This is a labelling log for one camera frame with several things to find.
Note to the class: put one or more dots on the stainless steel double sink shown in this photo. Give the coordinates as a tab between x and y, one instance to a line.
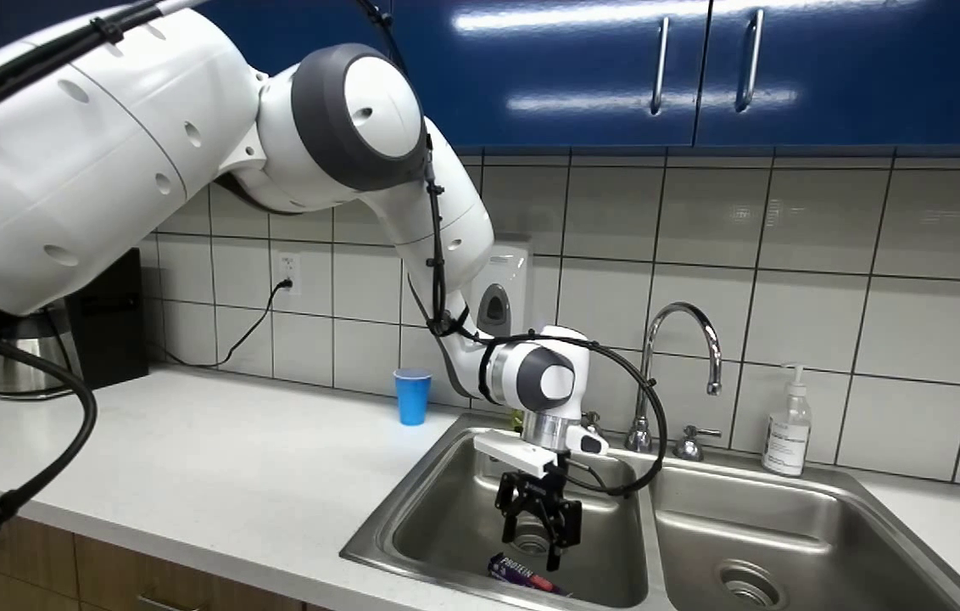
794	530

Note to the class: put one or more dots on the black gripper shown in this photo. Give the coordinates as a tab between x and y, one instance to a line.
536	498

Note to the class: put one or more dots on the white wall soap dispenser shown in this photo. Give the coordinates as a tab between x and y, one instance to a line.
507	275

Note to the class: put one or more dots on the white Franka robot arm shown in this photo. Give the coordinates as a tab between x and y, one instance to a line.
73	172

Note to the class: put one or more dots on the purple protein bar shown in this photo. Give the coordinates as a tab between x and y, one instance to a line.
525	576

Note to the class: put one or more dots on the white wall power outlet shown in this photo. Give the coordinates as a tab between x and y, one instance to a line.
287	274

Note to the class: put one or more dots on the clear pump soap bottle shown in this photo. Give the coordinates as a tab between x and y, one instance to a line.
786	436

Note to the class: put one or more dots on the blue plastic cup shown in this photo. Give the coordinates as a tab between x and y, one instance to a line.
412	397

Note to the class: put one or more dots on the metal kettle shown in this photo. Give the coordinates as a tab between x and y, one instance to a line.
26	360

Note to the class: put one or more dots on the wooden base cabinet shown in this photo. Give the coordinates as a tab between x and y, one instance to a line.
108	570

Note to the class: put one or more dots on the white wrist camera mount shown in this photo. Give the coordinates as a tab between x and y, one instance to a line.
518	456

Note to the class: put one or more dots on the chrome faucet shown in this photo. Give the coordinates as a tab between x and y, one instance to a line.
711	339

